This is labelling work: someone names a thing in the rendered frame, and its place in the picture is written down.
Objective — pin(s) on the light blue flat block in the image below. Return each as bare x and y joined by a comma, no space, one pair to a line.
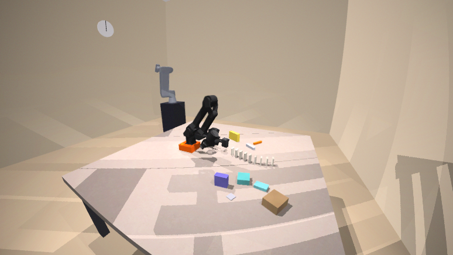
261,186
243,178

